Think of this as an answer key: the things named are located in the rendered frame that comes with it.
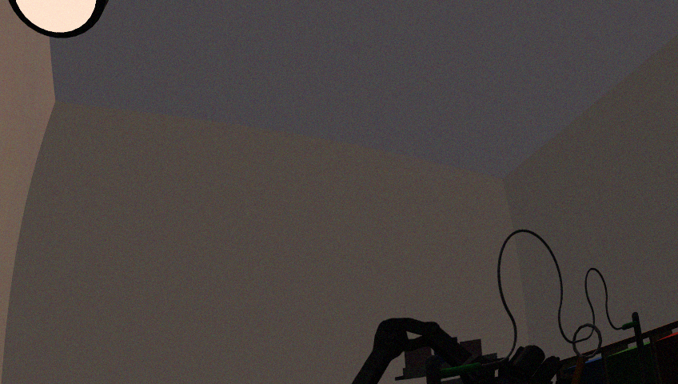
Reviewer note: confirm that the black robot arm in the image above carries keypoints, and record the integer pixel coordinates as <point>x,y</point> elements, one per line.
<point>391,339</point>

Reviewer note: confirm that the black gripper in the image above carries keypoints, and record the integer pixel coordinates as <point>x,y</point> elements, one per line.
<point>565,379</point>

